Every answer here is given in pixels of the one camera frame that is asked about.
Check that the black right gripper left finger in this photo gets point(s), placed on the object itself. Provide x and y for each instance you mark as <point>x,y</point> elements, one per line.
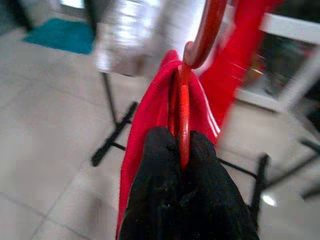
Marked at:
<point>157,190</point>

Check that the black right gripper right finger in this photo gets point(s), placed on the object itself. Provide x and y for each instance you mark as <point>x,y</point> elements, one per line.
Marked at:
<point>212,200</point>

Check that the red garment with white stripes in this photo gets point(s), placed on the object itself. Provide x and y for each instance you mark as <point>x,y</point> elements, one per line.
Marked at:
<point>147,120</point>

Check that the red plastic hanger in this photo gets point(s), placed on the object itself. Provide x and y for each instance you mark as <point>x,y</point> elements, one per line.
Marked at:
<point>185,112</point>

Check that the metal clothes rack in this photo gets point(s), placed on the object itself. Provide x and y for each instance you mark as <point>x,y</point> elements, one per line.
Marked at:
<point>113,133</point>

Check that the plain red t-shirt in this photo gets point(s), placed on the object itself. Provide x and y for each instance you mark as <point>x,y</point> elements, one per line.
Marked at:
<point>240,62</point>

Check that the white garment with navy collar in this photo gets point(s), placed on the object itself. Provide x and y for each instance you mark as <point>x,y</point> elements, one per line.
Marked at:
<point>120,37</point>

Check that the teal floor mat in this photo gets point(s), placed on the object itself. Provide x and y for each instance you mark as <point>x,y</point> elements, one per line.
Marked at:
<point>62,35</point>

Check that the white glass-door cabinet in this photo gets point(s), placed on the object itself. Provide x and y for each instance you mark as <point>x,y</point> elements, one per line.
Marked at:
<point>282,23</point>

